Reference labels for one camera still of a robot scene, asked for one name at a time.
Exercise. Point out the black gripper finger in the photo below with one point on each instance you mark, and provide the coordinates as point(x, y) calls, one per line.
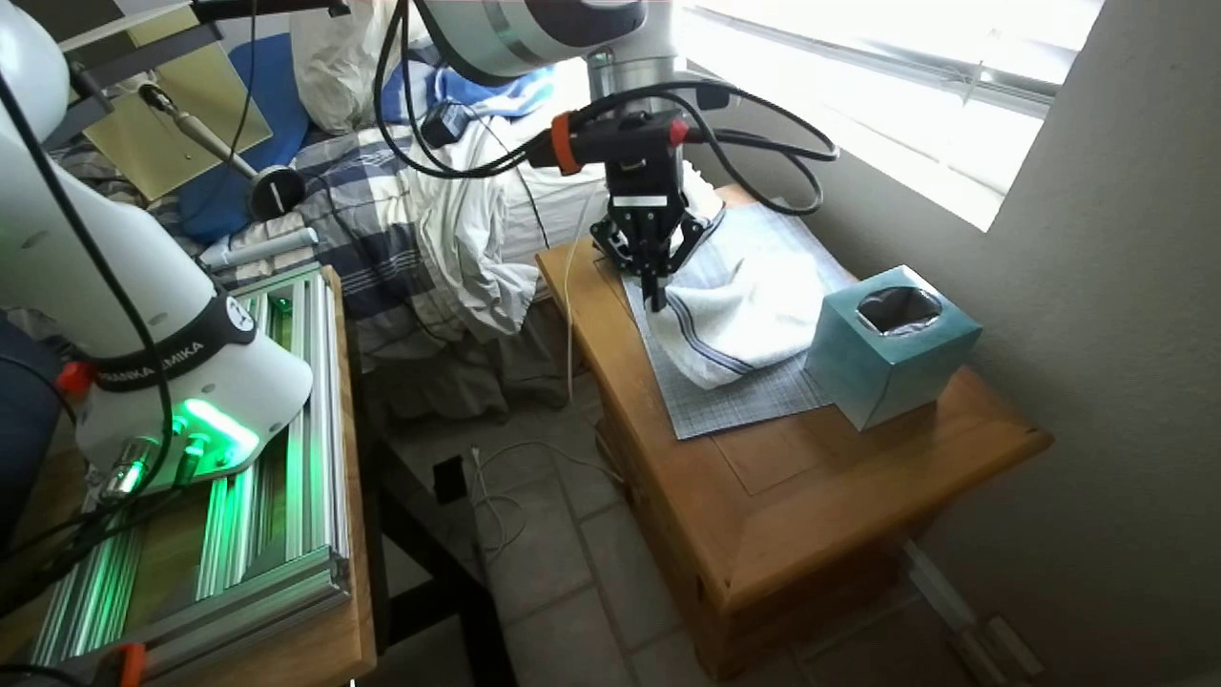
point(640, 271)
point(661, 283)

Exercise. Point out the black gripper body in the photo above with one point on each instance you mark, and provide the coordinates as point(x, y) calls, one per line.
point(652, 221)

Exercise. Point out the white striped towel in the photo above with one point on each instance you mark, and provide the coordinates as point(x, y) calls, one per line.
point(746, 300)

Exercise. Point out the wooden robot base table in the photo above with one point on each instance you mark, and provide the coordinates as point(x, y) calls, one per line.
point(322, 652)

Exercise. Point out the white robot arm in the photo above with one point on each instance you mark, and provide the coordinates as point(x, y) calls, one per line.
point(177, 361)

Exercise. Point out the grey grid mat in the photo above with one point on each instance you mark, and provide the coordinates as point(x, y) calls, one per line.
point(694, 415)

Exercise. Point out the pile of bedding and clothes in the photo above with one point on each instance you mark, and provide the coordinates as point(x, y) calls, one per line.
point(441, 278)

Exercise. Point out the teal tissue box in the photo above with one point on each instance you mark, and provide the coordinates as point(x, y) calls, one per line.
point(888, 343)

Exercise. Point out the wooden side table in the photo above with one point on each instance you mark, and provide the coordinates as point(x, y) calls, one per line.
point(775, 530)

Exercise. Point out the white window blinds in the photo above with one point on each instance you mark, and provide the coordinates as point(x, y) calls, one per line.
point(940, 96)

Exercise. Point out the black microphone stand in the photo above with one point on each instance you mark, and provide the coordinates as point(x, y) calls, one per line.
point(271, 191)

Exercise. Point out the aluminium rail base frame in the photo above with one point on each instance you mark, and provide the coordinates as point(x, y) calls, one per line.
point(240, 557)

